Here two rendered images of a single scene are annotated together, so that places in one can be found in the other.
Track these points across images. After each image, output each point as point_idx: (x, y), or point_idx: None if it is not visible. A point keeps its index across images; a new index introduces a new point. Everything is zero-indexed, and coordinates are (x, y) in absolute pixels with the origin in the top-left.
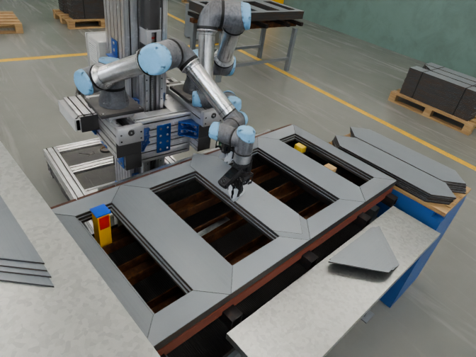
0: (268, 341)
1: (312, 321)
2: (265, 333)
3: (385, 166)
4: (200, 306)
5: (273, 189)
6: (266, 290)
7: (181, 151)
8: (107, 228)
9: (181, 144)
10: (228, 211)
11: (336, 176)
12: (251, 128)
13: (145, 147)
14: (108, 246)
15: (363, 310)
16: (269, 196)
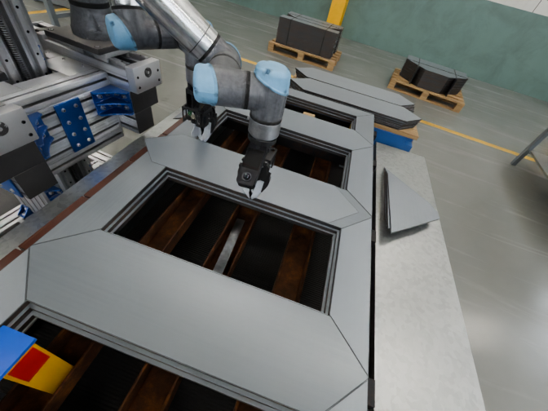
0: (421, 396)
1: (431, 324)
2: (409, 384)
3: (355, 103)
4: None
5: None
6: (316, 286)
7: (113, 139)
8: (46, 363)
9: (110, 130)
10: (215, 201)
11: (329, 125)
12: (280, 64)
13: (49, 149)
14: (66, 381)
15: (450, 275)
16: (287, 173)
